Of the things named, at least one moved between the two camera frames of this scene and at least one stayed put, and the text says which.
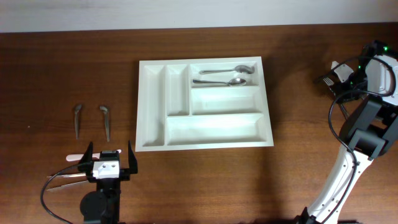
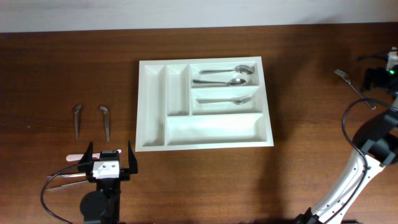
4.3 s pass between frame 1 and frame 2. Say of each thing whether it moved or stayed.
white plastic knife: stayed
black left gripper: stayed
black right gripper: moved
